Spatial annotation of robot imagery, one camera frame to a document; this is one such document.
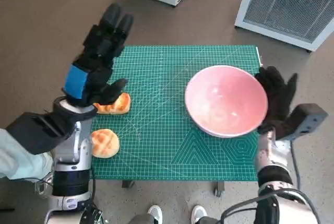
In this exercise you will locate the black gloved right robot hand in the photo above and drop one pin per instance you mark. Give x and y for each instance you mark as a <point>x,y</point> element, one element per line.
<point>278,96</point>

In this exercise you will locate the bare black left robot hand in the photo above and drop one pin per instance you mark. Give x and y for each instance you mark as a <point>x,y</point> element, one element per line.
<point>96,51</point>

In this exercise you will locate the pink bowl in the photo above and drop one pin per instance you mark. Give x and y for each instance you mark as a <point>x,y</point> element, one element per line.
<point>224,98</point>

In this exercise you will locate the square orange toy bread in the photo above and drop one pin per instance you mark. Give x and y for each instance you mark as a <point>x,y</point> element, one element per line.
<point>117,106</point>

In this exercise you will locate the round toy bread bun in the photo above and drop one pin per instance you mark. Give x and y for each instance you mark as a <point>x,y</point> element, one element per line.
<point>105,143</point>

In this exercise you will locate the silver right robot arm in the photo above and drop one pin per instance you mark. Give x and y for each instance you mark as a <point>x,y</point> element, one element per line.
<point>274,156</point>

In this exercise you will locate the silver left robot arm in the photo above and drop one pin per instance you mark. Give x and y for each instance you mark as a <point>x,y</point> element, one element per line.
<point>70,153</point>

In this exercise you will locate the green cutting mat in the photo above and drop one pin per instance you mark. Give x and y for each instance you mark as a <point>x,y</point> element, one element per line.
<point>161,83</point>

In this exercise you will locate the large white mesh cabinet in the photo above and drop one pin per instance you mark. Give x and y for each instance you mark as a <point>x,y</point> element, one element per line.
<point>281,7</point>

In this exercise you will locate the black table foot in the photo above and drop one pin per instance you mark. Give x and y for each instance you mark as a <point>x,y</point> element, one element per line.
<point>219,188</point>
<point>128,183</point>

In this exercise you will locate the person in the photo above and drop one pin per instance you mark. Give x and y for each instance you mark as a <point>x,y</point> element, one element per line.
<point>154,212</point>
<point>13,153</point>

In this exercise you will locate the black robot waist module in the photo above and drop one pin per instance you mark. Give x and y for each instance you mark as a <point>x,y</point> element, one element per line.
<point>91,214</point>

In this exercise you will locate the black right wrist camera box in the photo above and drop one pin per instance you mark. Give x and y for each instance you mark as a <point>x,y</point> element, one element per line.
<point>305,122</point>

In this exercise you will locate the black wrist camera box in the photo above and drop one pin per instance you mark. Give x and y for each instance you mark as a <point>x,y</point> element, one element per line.
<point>305,122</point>
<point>34,130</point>

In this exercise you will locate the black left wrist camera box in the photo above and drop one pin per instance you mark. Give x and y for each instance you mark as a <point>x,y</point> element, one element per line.
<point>34,130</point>

